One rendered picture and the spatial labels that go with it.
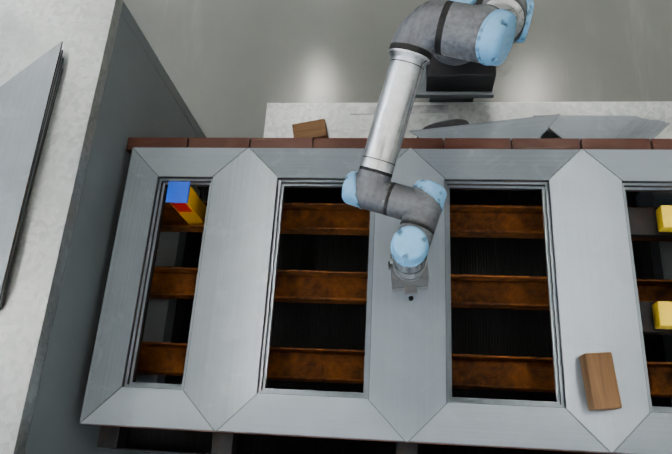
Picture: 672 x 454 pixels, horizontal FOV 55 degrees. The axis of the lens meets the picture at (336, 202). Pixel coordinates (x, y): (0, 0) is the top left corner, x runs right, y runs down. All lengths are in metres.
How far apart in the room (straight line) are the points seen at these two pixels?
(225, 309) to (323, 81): 1.48
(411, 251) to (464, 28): 0.48
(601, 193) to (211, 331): 1.04
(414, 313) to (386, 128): 0.47
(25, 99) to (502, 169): 1.24
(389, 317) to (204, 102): 1.65
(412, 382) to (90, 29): 1.24
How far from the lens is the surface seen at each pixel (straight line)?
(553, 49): 3.01
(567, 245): 1.69
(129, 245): 1.79
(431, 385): 1.57
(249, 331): 1.63
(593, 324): 1.65
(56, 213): 1.67
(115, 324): 1.74
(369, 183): 1.39
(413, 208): 1.36
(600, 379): 1.58
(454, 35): 1.41
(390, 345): 1.58
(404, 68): 1.42
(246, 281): 1.66
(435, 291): 1.60
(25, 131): 1.79
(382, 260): 1.62
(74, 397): 1.77
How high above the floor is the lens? 2.41
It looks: 67 degrees down
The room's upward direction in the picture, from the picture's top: 15 degrees counter-clockwise
